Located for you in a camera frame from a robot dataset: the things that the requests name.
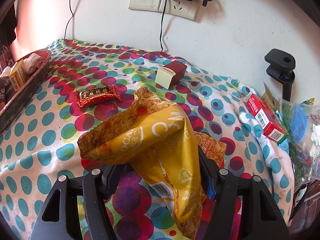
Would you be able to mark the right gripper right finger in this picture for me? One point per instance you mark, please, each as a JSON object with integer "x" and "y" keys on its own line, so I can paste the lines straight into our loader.
{"x": 208, "y": 170}

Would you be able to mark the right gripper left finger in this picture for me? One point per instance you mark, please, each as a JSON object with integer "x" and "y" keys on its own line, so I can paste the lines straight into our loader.
{"x": 110, "y": 179}

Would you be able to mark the yellow snack bag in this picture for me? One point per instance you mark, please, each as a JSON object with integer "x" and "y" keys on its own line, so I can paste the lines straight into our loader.
{"x": 157, "y": 139}

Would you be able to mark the yellow medicine box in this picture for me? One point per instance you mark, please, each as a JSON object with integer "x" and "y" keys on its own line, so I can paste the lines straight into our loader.
{"x": 18, "y": 75}

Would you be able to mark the white sock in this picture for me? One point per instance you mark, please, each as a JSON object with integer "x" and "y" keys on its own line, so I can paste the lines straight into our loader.
{"x": 32, "y": 63}
{"x": 6, "y": 72}

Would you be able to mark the brown snack bag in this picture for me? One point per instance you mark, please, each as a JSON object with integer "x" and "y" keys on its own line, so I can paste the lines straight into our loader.
{"x": 6, "y": 91}

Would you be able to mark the red cigarette box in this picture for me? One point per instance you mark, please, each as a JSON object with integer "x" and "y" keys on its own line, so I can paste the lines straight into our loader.
{"x": 271, "y": 125}

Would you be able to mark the red candy wrapper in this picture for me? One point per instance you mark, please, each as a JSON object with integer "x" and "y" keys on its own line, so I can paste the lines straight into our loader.
{"x": 97, "y": 96}

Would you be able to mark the polka dot bed sheet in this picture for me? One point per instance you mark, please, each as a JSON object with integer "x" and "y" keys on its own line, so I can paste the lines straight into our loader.
{"x": 40, "y": 144}

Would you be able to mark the small maroon white box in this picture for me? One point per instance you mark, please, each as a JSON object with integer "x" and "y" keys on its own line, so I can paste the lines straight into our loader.
{"x": 170, "y": 74}

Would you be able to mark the clear bag with green items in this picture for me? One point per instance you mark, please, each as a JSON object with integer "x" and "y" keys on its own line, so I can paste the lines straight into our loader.
{"x": 301, "y": 121}

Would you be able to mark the round red tray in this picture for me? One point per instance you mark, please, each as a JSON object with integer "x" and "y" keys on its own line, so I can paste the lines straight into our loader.
{"x": 20, "y": 98}

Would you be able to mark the black clamp mount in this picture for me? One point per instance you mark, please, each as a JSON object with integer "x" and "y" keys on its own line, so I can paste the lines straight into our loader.
{"x": 281, "y": 66}

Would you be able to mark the white wall socket plate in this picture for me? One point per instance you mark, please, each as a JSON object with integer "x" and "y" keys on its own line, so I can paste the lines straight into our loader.
{"x": 182, "y": 8}

